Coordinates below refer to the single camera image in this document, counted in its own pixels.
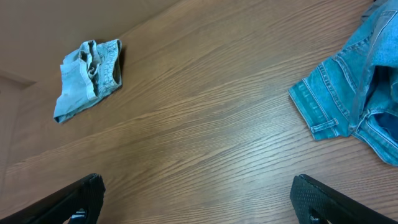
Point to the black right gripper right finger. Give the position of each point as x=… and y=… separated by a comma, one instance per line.
x=315, y=202

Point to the beige folded garment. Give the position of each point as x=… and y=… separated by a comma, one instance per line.
x=375, y=5

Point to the darker blue denim shorts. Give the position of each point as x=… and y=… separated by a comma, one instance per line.
x=354, y=92

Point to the light blue denim shorts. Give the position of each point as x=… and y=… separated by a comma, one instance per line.
x=89, y=74

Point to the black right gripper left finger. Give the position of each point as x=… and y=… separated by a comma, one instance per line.
x=79, y=202

